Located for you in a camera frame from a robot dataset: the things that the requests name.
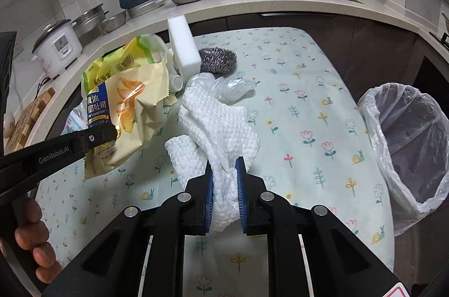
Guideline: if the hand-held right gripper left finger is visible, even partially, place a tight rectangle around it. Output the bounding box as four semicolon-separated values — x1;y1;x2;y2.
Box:
42;158;214;297

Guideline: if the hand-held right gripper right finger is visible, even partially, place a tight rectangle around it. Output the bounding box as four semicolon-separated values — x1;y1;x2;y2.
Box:
235;157;411;297

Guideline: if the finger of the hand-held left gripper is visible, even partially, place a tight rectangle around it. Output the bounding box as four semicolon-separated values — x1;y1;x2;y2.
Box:
72;126;118;155

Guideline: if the yellow bread bag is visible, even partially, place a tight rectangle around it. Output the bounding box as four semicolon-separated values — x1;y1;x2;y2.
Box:
81;34;172;180

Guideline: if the white textured cloth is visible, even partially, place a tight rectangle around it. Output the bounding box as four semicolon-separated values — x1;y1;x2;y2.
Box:
165;85;262;232

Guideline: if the trash bin with white liner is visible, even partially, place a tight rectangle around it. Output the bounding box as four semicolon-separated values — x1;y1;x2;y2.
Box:
357;82;449;236

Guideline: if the person's left hand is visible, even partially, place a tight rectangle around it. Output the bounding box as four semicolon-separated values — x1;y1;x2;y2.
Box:
0;199;64;284

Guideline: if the blue white packet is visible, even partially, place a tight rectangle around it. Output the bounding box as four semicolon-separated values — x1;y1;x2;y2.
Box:
61;108;88;134

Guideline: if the floral tablecloth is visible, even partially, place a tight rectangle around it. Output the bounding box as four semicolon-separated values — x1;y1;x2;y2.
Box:
33;26;398;297

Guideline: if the white rice cooker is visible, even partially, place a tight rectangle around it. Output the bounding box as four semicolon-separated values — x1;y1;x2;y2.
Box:
31;19;83;80

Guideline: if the clear plastic wrap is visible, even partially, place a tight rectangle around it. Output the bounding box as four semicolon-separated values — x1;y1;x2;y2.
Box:
186;73;258;105

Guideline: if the steel basin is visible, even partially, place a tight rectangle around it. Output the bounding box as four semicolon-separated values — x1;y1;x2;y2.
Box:
100;10;127;33

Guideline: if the steel steamer pot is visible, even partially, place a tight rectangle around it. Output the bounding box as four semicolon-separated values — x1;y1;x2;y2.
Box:
72;3;106;38

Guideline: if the white sponge block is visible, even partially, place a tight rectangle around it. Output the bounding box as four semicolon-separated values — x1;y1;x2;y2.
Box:
167;17;202;77

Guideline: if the steel wool scrubber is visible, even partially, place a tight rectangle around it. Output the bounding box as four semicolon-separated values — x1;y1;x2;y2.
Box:
198;47;238;76

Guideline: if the steel tray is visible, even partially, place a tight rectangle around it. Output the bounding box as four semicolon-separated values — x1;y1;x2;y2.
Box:
127;0;165;19

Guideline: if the gas stove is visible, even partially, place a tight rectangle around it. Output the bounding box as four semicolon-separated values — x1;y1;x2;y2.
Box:
430;31;449;50

